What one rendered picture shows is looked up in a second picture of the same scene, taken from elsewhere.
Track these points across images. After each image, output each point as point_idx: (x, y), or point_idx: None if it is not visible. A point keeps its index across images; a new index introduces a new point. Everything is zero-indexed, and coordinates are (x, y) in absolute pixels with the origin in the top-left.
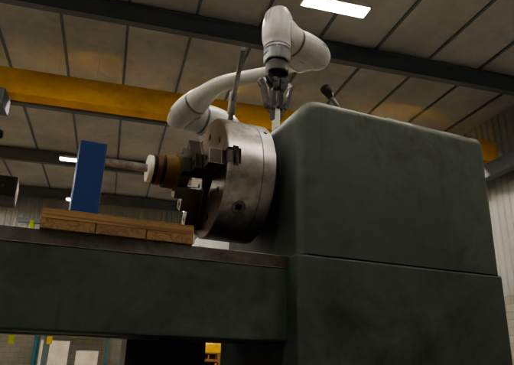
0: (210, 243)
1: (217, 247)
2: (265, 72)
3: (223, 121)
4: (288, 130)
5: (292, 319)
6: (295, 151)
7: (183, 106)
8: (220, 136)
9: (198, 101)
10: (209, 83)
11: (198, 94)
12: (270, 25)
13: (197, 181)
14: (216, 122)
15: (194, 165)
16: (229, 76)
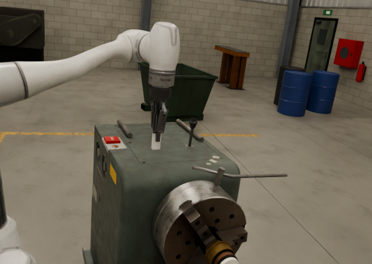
0: (16, 239)
1: (19, 238)
2: (162, 98)
3: (237, 203)
4: (228, 186)
5: None
6: (234, 200)
7: (16, 96)
8: (233, 214)
9: (42, 91)
10: (68, 73)
11: (49, 84)
12: (177, 54)
13: (184, 238)
14: (226, 201)
15: (238, 246)
16: (88, 65)
